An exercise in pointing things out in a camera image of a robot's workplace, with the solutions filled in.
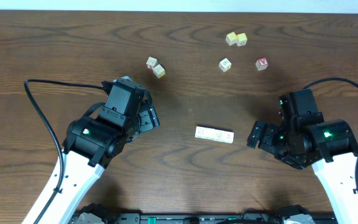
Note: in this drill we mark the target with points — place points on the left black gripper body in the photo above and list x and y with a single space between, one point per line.
151 116

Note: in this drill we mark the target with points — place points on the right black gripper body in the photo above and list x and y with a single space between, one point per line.
282 144

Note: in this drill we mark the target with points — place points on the white block with bug drawing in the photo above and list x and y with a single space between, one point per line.
228 137

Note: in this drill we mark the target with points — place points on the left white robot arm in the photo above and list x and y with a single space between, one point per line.
88 149

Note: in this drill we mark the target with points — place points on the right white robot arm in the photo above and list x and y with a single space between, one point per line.
329 148

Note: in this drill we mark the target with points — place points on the white block with yellow side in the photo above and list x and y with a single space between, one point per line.
158 71

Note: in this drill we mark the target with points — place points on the white block with red side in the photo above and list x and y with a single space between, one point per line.
151 63

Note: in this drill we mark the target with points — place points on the red letter block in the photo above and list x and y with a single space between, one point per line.
261 64

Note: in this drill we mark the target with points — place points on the cream block near top centre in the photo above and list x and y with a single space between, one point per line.
225 64

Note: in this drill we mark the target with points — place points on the yellow block right of pair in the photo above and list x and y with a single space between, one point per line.
241 39

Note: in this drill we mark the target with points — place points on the yellow block of pair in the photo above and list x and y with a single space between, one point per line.
241 39
231 38

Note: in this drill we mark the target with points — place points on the yellow block left of pair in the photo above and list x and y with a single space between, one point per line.
231 38

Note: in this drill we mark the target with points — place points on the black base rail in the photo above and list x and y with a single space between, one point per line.
95 213

